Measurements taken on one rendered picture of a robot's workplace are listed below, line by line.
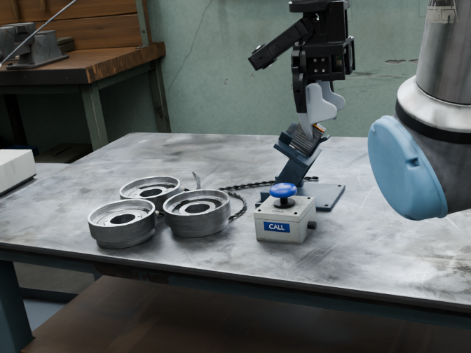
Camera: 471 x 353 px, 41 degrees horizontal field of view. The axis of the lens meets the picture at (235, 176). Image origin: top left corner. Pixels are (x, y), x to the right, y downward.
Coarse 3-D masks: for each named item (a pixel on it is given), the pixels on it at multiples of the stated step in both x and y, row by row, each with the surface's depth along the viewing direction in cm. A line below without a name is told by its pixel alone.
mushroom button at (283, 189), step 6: (276, 186) 90; (282, 186) 90; (288, 186) 90; (294, 186) 90; (270, 192) 90; (276, 192) 89; (282, 192) 89; (288, 192) 89; (294, 192) 90; (282, 198) 91
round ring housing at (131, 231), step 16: (112, 208) 102; (128, 208) 102; (144, 208) 101; (96, 224) 94; (112, 224) 96; (128, 224) 93; (144, 224) 94; (96, 240) 97; (112, 240) 93; (128, 240) 94; (144, 240) 96
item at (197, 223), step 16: (192, 192) 102; (208, 192) 102; (224, 192) 100; (192, 208) 100; (208, 208) 99; (224, 208) 95; (176, 224) 94; (192, 224) 93; (208, 224) 94; (224, 224) 97
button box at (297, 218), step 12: (264, 204) 92; (276, 204) 91; (288, 204) 90; (300, 204) 91; (312, 204) 92; (264, 216) 90; (276, 216) 89; (288, 216) 88; (300, 216) 88; (312, 216) 92; (264, 228) 90; (276, 228) 89; (288, 228) 88; (300, 228) 88; (312, 228) 90; (264, 240) 91; (276, 240) 90; (288, 240) 89; (300, 240) 88
